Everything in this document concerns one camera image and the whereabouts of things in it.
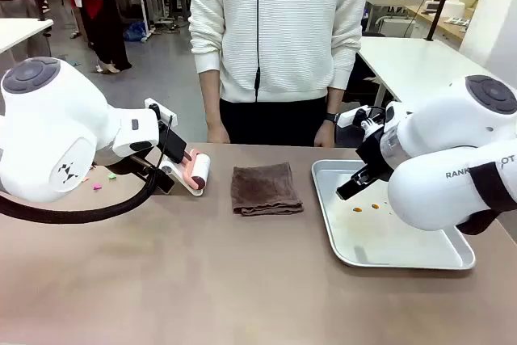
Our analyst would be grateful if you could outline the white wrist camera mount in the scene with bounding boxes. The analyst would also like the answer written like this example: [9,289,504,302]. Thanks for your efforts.
[144,97,178,124]
[337,105,371,128]

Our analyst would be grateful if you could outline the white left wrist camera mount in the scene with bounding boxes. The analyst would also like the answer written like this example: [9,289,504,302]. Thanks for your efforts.
[144,97,178,124]

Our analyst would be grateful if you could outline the white side table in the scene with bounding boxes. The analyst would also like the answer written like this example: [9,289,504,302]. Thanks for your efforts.
[0,17,55,56]

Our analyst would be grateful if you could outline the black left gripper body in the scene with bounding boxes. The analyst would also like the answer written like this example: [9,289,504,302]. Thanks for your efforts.
[128,154,175,196]

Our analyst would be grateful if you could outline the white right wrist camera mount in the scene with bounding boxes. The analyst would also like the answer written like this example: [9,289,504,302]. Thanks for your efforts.
[337,105,371,128]

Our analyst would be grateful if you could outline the large white table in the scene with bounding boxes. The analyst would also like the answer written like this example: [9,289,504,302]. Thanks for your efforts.
[356,36,498,104]

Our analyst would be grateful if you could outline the black left arm cable sleeve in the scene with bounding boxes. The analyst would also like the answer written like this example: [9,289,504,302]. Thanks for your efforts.
[0,166,163,225]

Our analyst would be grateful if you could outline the person's left hand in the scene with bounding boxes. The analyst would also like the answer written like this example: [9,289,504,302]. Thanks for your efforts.
[313,122,337,149]

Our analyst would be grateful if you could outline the person's left forearm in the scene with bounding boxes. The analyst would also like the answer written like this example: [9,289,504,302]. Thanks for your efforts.
[325,86,345,116]

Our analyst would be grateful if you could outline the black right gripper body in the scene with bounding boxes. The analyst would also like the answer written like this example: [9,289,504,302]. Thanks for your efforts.
[355,112,396,179]

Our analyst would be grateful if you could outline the black trousers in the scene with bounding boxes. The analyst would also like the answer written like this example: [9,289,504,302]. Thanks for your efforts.
[220,95,329,147]

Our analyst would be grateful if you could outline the blue plastic bag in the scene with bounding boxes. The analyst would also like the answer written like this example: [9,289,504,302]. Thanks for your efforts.
[122,20,148,44]

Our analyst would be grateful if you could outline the person in white sweater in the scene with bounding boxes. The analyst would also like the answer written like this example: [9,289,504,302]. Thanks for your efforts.
[188,0,371,103]

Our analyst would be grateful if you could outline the pink lint roller black handle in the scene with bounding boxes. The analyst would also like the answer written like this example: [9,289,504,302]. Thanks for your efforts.
[161,128,212,197]

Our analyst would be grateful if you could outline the person's right hand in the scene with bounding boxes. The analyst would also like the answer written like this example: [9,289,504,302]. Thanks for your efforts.
[207,124,232,145]

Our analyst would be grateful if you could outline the person's right forearm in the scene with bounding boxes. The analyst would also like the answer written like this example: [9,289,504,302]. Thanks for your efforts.
[199,69,224,130]

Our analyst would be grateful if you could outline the brown towel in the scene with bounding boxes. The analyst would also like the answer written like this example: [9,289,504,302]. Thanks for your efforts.
[231,162,305,217]

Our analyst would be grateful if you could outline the bystander in red white top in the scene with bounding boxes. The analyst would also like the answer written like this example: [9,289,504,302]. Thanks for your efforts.
[57,0,133,75]

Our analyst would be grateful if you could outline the thin black microphone cable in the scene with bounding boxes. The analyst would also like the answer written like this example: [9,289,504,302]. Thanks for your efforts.
[254,0,263,103]

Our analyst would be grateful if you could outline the silver metal tray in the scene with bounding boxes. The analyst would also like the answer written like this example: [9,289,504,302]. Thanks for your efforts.
[310,158,477,270]

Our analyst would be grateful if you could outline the white folding stand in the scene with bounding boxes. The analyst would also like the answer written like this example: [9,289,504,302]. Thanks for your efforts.
[159,160,205,198]

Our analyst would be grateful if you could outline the wooden workbench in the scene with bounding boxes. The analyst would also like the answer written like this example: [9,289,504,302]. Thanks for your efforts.
[403,4,474,48]

